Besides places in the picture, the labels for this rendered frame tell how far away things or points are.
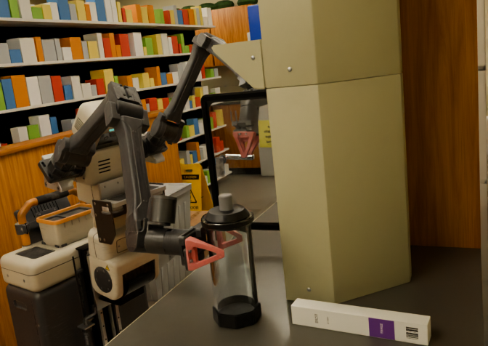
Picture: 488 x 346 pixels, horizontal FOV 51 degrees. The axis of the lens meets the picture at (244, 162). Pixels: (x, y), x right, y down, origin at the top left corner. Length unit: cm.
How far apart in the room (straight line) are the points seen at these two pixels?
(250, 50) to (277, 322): 56
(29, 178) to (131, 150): 192
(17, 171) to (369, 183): 236
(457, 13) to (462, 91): 19
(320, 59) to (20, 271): 153
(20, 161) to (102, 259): 129
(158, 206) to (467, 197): 77
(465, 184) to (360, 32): 52
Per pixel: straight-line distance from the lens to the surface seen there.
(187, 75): 196
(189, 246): 104
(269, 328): 109
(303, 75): 104
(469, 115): 138
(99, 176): 192
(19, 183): 315
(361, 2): 109
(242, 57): 108
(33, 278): 214
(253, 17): 129
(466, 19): 136
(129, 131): 135
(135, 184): 126
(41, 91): 402
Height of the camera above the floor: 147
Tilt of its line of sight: 11 degrees down
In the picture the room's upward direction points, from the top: 6 degrees counter-clockwise
